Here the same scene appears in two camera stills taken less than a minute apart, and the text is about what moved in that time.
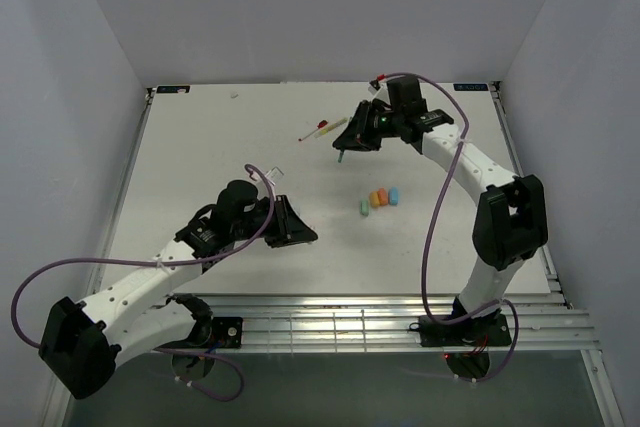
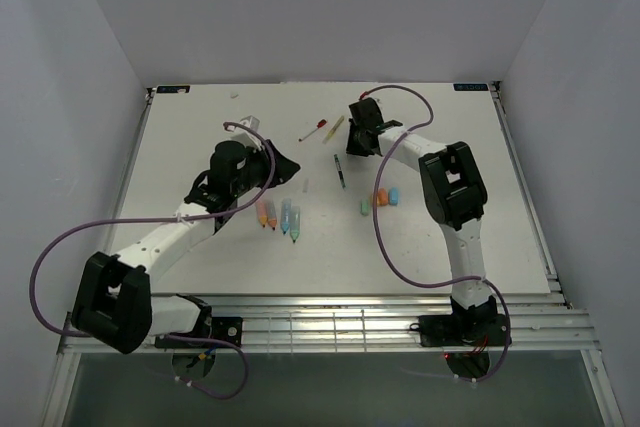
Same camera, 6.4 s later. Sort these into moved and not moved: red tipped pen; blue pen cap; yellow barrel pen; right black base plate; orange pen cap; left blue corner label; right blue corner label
Moved: yellow barrel pen
Not moved: right blue corner label; blue pen cap; orange pen cap; red tipped pen; right black base plate; left blue corner label
